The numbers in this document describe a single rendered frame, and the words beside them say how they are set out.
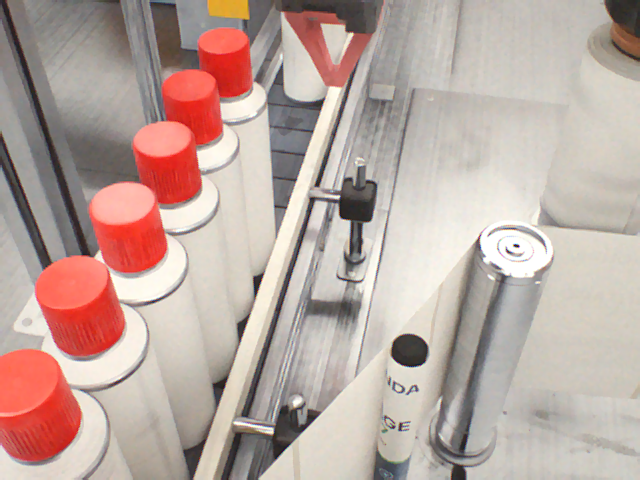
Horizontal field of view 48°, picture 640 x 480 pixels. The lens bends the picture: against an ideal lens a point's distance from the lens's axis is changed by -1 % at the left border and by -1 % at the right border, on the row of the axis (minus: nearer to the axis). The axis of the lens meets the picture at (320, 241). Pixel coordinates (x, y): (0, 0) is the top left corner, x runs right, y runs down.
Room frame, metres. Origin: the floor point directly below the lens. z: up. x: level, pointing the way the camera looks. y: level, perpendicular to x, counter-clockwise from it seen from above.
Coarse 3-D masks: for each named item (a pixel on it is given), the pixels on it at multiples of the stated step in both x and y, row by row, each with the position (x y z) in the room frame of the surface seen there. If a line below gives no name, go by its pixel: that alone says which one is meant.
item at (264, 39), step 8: (272, 8) 0.68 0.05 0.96; (272, 16) 0.67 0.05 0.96; (280, 16) 0.67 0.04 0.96; (264, 24) 0.65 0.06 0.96; (272, 24) 0.65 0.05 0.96; (280, 24) 0.67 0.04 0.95; (264, 32) 0.63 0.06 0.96; (272, 32) 0.64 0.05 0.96; (256, 40) 0.62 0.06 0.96; (264, 40) 0.62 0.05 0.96; (272, 40) 0.64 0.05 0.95; (256, 48) 0.60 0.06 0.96; (264, 48) 0.61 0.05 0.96; (256, 56) 0.59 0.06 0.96; (264, 56) 0.61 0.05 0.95; (256, 64) 0.58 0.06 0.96; (256, 72) 0.58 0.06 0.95
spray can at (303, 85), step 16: (288, 32) 0.64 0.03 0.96; (288, 48) 0.64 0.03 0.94; (304, 48) 0.63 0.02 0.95; (288, 64) 0.64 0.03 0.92; (304, 64) 0.63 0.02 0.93; (288, 80) 0.64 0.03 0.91; (304, 80) 0.63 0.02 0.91; (320, 80) 0.63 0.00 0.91; (288, 96) 0.64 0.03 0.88; (304, 96) 0.63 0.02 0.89; (320, 96) 0.63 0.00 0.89
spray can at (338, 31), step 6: (336, 30) 0.68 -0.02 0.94; (342, 30) 0.69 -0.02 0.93; (336, 36) 0.68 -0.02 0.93; (342, 36) 0.69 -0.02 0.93; (336, 42) 0.68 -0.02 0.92; (342, 42) 0.69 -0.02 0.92; (336, 48) 0.68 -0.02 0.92; (342, 48) 0.69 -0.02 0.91; (336, 54) 0.68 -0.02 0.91; (336, 60) 0.68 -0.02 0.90
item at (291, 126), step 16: (272, 96) 0.65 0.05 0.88; (272, 112) 0.62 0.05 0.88; (288, 112) 0.62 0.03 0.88; (304, 112) 0.62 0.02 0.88; (320, 112) 0.62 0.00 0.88; (272, 128) 0.59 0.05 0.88; (288, 128) 0.59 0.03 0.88; (304, 128) 0.59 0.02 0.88; (336, 128) 0.62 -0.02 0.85; (272, 144) 0.56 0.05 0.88; (288, 144) 0.56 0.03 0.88; (304, 144) 0.56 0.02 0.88; (272, 160) 0.54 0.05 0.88; (288, 160) 0.54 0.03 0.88; (272, 176) 0.51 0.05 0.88; (288, 176) 0.51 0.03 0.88; (320, 176) 0.52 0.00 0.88; (288, 192) 0.49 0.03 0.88; (304, 224) 0.45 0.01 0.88; (288, 272) 0.39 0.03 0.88; (256, 288) 0.38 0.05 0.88; (272, 320) 0.34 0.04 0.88; (240, 336) 0.33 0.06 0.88; (256, 368) 0.30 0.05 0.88; (224, 384) 0.28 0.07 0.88; (256, 384) 0.30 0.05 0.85; (192, 464) 0.22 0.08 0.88
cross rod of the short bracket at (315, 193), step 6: (312, 192) 0.46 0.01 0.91; (318, 192) 0.46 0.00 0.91; (324, 192) 0.46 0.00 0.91; (330, 192) 0.46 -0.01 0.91; (336, 192) 0.46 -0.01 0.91; (312, 198) 0.46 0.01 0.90; (318, 198) 0.46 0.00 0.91; (324, 198) 0.45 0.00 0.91; (330, 198) 0.45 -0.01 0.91; (336, 198) 0.45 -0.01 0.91
